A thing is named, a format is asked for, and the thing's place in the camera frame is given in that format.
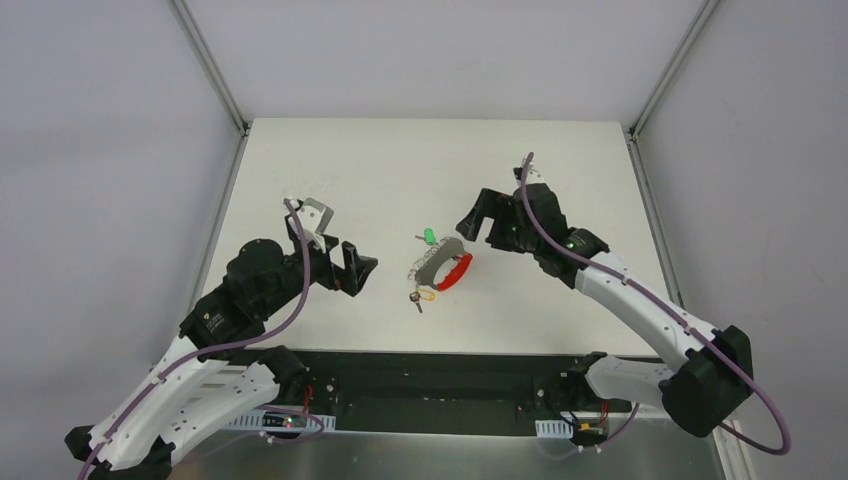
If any key with green tag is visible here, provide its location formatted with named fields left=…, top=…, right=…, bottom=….
left=415, top=228, right=437, bottom=246

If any key with yellow tag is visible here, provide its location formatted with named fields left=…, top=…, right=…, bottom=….
left=409, top=289, right=436, bottom=313

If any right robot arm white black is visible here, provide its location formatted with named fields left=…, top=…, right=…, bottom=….
left=455, top=184, right=753, bottom=437

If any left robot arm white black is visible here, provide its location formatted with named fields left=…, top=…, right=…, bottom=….
left=65, top=237, right=378, bottom=479

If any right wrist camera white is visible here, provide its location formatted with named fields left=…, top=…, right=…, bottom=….
left=512, top=152, right=550, bottom=194

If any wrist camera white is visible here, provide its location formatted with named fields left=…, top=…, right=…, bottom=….
left=512, top=152, right=550, bottom=194
left=288, top=198, right=334, bottom=253

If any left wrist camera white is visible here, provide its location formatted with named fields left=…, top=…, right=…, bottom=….
left=288, top=198, right=334, bottom=253

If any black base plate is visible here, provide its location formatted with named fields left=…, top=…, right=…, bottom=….
left=198, top=347, right=637, bottom=439

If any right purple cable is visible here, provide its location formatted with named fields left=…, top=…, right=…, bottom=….
left=518, top=153, right=793, bottom=457

